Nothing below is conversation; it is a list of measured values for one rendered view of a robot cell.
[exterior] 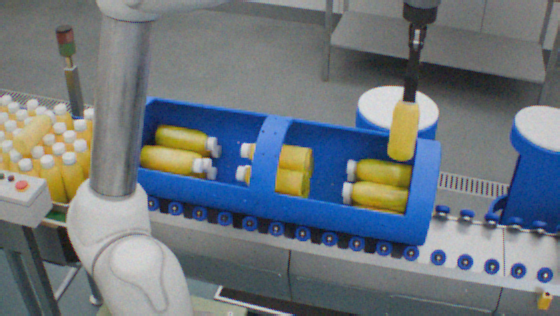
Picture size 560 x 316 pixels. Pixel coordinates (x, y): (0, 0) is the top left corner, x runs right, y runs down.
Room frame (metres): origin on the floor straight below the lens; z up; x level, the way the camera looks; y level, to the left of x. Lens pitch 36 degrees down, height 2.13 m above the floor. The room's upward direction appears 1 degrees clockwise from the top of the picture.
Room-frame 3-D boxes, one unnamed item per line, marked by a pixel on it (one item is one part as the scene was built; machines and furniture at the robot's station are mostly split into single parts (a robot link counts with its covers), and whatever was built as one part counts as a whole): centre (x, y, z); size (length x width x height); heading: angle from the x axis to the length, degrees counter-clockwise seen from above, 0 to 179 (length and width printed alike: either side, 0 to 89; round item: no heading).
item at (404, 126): (1.22, -0.30, 1.32); 0.07 x 0.07 x 0.16
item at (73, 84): (1.92, 0.76, 0.55); 0.04 x 0.04 x 1.10; 76
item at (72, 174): (1.41, 0.62, 0.98); 0.07 x 0.07 x 0.16
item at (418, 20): (1.22, -0.30, 1.60); 0.08 x 0.07 x 0.09; 166
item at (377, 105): (1.78, -0.41, 1.03); 0.28 x 0.28 x 0.01
